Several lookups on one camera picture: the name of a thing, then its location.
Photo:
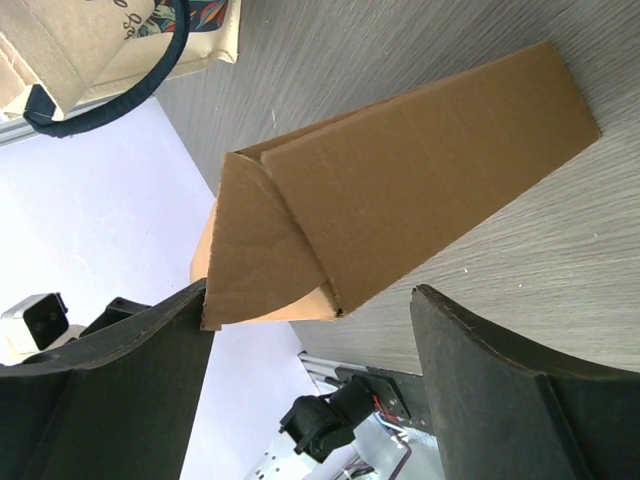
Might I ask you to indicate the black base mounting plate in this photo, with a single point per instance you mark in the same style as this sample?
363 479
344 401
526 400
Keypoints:
402 395

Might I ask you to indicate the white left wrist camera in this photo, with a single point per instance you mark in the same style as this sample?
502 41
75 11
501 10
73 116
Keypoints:
35 324

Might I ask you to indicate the spare cardboard blank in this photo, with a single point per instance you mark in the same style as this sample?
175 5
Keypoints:
312 224

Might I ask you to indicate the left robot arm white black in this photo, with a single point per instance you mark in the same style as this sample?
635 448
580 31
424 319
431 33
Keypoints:
325 425

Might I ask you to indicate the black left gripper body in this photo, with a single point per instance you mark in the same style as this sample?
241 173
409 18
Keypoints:
117 310

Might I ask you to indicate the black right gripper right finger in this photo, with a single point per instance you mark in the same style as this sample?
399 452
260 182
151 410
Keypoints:
506 407

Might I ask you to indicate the beige canvas tote bag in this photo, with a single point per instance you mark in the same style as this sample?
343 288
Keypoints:
57 55

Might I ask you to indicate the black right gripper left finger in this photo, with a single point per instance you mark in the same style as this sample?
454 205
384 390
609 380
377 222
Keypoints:
40 430

